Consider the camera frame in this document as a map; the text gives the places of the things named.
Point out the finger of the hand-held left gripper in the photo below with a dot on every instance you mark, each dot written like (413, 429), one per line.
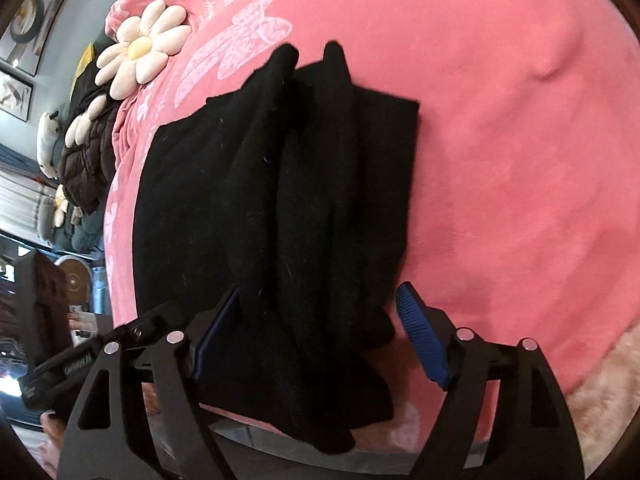
(145, 325)

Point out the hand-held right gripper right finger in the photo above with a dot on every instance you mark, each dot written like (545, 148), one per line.
(422, 335)

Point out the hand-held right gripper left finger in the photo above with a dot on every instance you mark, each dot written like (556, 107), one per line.
(217, 330)

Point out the black garment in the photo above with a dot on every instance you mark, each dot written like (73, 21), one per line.
(225, 185)

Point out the person's left hand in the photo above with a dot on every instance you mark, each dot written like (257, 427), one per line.
(52, 430)

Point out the round wooden disc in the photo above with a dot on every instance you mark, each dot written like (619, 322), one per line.
(74, 280)

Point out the white curtain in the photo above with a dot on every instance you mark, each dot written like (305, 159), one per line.
(22, 205)

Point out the brown quilted cushion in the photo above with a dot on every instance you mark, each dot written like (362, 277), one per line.
(87, 170)

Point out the white plush toy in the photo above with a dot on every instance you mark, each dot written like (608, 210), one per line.
(48, 145)

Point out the pale pink fluffy rug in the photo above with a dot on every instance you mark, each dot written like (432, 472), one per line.
(605, 390)

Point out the small white daisy pillow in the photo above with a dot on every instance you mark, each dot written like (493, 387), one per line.
(85, 120)

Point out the pink printed blanket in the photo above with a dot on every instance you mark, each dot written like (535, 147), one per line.
(500, 135)

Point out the yellow pillow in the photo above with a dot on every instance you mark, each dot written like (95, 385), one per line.
(85, 62)

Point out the large white daisy pillow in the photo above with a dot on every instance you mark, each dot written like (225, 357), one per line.
(137, 50)

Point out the framed picture with round plate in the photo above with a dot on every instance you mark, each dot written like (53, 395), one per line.
(35, 15)

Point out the small framed wall picture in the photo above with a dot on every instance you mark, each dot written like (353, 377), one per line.
(15, 95)

